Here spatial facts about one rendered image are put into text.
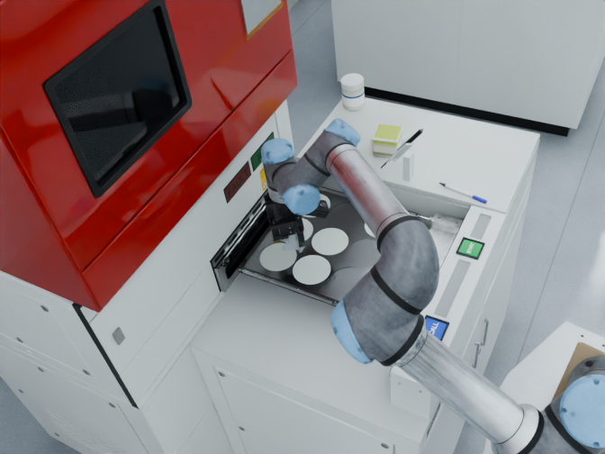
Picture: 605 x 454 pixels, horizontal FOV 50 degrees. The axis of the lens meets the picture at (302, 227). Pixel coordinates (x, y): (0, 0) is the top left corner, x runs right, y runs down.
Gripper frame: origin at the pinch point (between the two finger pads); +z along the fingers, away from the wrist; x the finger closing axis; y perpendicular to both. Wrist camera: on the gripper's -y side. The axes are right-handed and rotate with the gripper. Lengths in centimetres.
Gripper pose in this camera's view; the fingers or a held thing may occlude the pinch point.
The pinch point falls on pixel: (302, 247)
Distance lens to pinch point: 171.6
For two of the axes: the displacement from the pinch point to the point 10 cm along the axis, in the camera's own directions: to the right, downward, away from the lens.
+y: -9.7, 2.3, -0.8
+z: 1.1, 6.9, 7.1
